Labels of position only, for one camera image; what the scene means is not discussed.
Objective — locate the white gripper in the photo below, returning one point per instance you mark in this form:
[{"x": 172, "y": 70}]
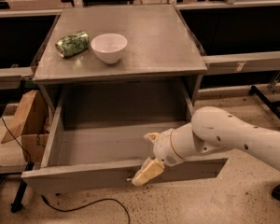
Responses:
[{"x": 163, "y": 147}]

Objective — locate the white ceramic bowl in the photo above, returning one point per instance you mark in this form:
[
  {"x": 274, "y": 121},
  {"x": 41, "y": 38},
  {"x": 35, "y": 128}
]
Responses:
[{"x": 109, "y": 47}]

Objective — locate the brown cardboard box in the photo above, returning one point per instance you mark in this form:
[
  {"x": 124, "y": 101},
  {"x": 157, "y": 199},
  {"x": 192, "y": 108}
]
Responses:
[{"x": 28, "y": 124}]

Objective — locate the black stand leg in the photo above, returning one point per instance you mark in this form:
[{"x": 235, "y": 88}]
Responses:
[{"x": 16, "y": 206}]

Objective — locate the grey left side rail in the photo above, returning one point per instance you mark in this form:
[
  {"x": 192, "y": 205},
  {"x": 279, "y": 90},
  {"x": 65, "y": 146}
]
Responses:
[{"x": 10, "y": 78}]

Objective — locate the black right stand base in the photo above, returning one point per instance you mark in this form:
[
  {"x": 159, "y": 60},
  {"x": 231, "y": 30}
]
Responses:
[{"x": 273, "y": 106}]

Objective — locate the green crushed soda can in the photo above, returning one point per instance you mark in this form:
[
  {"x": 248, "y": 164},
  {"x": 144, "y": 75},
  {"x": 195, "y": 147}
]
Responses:
[{"x": 73, "y": 44}]

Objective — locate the grey top drawer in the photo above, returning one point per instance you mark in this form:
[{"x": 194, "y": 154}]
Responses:
[{"x": 97, "y": 134}]

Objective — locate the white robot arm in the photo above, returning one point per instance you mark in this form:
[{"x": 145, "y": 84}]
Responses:
[{"x": 210, "y": 130}]

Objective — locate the grey wooden cabinet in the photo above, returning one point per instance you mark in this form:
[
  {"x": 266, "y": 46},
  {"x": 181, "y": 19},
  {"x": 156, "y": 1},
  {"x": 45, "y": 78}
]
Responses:
[{"x": 159, "y": 45}]

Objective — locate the grey rail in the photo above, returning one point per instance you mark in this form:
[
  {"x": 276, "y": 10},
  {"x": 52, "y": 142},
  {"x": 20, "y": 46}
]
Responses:
[
  {"x": 242, "y": 63},
  {"x": 10, "y": 78}
]

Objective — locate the grey right side rail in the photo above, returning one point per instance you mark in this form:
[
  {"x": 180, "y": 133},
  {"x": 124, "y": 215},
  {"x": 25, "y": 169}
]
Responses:
[{"x": 242, "y": 63}]

